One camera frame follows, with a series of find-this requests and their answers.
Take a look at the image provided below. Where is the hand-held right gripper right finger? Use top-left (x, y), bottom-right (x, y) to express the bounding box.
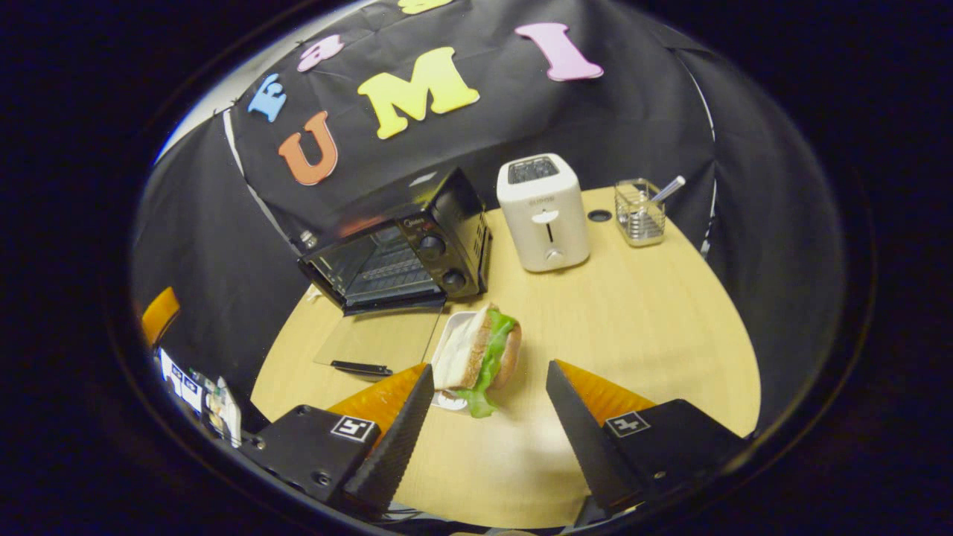
top-left (546, 360), bottom-right (753, 522)

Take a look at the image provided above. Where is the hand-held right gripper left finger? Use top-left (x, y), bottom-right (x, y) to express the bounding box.
top-left (238, 363), bottom-right (436, 520)

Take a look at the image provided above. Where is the lettuce sandwich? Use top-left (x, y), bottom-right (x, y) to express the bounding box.
top-left (444, 303), bottom-right (523, 419)

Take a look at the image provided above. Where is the black electric oven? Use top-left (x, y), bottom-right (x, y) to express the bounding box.
top-left (298, 167), bottom-right (492, 380)

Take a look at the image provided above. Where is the white rectangular tray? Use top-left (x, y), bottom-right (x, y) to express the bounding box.
top-left (430, 310), bottom-right (481, 412)

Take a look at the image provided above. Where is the white toaster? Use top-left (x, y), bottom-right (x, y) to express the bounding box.
top-left (497, 153), bottom-right (591, 273)

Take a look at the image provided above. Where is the wire utensil basket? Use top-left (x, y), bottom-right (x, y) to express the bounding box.
top-left (614, 178), bottom-right (667, 248)

